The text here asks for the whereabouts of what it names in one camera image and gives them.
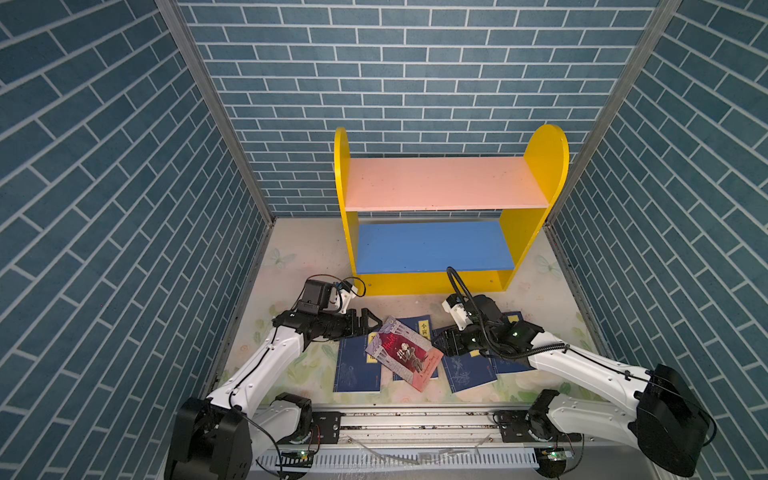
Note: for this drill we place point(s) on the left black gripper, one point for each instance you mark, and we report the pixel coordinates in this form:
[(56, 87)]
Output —
[(362, 325)]

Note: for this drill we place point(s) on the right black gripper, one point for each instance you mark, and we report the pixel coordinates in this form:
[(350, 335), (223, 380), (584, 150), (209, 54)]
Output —
[(449, 336)]

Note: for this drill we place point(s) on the Hamlet picture book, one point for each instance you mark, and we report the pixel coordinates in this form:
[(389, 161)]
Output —
[(378, 348)]

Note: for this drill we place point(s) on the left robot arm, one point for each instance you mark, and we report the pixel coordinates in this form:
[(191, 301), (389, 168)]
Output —
[(220, 436)]

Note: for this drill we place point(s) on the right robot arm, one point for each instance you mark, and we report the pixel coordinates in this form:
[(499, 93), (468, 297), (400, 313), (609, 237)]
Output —
[(653, 411)]

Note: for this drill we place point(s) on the yellow pink blue bookshelf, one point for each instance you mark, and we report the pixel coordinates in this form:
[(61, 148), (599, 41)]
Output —
[(406, 220)]

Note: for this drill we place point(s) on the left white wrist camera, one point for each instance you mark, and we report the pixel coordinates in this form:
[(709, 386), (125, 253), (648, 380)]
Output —
[(327, 297)]

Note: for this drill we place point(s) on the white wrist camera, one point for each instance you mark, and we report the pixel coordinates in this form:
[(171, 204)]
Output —
[(327, 297), (458, 313)]

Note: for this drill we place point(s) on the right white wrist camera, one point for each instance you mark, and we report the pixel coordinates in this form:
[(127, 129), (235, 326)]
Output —
[(458, 313)]

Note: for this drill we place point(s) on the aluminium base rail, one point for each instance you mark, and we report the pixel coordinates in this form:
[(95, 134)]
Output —
[(443, 442)]

